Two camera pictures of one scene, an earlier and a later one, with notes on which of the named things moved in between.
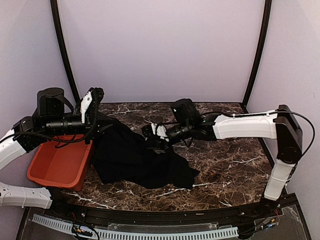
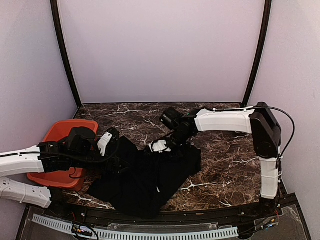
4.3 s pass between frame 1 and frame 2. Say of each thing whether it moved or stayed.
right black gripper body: moved
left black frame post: stayed
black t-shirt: moved
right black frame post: stayed
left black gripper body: moved
